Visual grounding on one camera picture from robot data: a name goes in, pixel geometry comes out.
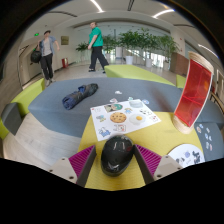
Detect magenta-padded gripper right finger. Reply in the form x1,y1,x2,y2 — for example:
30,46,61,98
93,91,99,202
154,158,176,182
132,143,184,185

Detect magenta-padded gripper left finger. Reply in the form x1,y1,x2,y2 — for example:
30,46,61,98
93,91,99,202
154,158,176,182
48,144,98,188

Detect black computer mouse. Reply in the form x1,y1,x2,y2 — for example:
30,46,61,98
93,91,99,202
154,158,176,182
100,134,135,178

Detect rectangular white printed mouse pad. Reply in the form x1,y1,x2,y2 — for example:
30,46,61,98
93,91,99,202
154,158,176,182
90,98,162,142

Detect folded dark blue umbrella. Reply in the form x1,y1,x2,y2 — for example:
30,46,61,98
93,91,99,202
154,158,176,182
61,82,99,111

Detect red acrylic wooden-ended stand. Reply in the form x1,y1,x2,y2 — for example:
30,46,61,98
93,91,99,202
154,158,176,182
171,50,215,135

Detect grey upholstered seat block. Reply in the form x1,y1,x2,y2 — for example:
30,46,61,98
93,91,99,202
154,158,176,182
0,102,24,136

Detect yellow-green upholstered sofa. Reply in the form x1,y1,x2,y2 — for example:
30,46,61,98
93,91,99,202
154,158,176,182
0,78,46,141

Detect yellow-green upholstered bench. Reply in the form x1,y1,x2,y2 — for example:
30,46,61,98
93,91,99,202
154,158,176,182
175,73,188,89
104,64,176,87

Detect wooden reception desk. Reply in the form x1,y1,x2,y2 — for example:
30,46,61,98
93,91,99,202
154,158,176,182
169,51,190,77

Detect black carry bag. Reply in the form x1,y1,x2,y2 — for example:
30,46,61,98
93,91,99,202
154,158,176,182
30,49,43,65

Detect person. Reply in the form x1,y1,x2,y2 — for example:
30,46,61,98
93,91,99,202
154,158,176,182
87,21,110,74
35,29,61,88

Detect row of potted green plants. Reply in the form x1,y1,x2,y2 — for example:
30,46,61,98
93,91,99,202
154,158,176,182
75,28,181,69

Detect strip ceiling lights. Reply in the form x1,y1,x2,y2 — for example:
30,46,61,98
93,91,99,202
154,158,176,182
89,0,219,59

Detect wall plaque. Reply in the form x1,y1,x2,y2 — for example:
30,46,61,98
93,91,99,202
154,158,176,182
60,35,70,46

